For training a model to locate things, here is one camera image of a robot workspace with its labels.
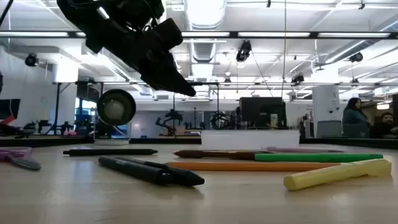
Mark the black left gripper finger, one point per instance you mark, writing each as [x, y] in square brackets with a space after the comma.
[171, 77]

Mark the brown pen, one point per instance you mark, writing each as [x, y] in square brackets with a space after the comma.
[214, 154]

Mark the thin black pen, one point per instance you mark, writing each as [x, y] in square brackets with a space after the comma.
[109, 152]

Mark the black pen with white print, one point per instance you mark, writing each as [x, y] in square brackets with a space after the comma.
[133, 169]

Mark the clear plastic supply box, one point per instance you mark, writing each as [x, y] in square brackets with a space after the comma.
[248, 140]

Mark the orange pencil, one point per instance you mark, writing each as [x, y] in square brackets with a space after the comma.
[248, 166]

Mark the clear purple pen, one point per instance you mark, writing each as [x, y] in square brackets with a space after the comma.
[298, 149]

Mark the green highlighter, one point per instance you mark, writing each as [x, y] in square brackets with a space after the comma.
[317, 157]

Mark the yellow highlighter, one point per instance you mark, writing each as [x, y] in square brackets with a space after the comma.
[335, 173]

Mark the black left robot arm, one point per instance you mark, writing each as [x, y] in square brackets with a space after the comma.
[93, 12]

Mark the black background robot arm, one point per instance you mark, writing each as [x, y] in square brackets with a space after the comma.
[169, 119]

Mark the black monitor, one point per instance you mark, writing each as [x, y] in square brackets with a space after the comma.
[262, 110]

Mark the overhead light bar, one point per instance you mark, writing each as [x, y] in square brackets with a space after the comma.
[273, 34]

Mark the black panel with red stripe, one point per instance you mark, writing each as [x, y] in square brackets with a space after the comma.
[8, 110]

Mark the person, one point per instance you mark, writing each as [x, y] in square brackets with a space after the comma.
[354, 116]
[385, 124]

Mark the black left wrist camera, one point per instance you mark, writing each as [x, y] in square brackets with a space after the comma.
[169, 32]

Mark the black ceiling camera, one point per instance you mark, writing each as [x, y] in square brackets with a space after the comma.
[243, 51]

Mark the black table frame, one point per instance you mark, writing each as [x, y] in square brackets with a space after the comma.
[46, 141]

